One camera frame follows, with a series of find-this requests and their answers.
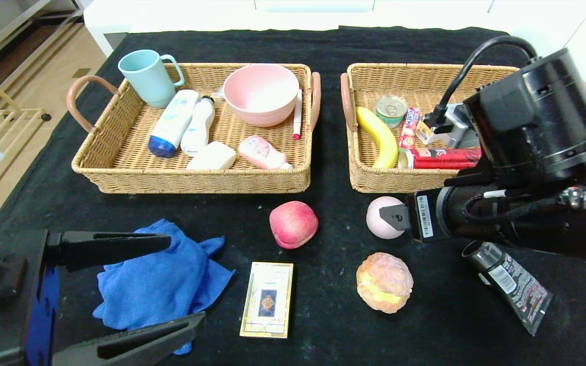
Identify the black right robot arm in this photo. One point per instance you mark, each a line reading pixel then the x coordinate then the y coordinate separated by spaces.
pixel 537 117

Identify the black cosmetic tube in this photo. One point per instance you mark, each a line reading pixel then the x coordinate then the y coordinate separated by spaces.
pixel 517 284

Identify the light wooden rack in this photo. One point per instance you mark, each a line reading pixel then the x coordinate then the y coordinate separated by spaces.
pixel 23 113

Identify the green tin can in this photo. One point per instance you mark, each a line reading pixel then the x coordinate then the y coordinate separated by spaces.
pixel 390 109

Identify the white pen pink tip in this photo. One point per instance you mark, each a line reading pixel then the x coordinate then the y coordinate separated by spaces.
pixel 297 117

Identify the small white bottle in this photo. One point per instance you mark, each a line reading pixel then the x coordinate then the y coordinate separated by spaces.
pixel 197 129

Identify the pink lotion tube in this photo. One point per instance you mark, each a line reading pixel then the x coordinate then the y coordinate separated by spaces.
pixel 260 151

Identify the wicker basket with household items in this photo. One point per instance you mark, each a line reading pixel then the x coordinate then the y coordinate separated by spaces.
pixel 232 178

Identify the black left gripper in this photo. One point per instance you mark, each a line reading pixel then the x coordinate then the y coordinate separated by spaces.
pixel 38 295

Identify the grey low shelf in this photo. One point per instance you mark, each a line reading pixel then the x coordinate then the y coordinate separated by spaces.
pixel 3 20

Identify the black table cloth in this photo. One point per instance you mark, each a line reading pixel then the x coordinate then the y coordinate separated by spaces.
pixel 331 152

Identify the yellow banana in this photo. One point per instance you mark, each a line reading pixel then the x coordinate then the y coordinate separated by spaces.
pixel 379 134

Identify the wicker basket with food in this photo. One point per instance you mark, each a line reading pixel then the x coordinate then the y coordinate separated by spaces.
pixel 374 180

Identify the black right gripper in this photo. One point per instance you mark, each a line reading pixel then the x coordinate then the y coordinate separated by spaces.
pixel 421 216

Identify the teal mug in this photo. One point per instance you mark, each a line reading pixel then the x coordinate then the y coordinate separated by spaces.
pixel 145 81

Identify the red chips can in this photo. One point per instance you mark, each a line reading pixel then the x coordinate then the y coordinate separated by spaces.
pixel 440 158

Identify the white soap bar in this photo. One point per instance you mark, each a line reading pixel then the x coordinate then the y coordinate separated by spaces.
pixel 214 156

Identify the pink bowl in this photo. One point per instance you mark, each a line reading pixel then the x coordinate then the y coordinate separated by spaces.
pixel 260 96

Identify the blue microfibre cloth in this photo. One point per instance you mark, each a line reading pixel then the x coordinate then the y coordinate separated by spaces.
pixel 160 290

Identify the red peach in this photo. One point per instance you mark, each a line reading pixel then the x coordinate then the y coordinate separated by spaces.
pixel 293 223

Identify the cream card box blue diamond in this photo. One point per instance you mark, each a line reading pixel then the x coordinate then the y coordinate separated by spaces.
pixel 267 300

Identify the red candy stick pack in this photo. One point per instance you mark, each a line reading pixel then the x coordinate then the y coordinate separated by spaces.
pixel 409 127

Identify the large white bottle blue cap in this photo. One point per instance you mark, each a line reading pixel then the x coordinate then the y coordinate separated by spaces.
pixel 173 122

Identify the pale pink soft ball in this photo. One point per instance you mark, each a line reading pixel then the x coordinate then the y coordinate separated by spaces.
pixel 376 216

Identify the brown cream puff bread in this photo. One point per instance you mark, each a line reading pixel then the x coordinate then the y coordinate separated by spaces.
pixel 384 282

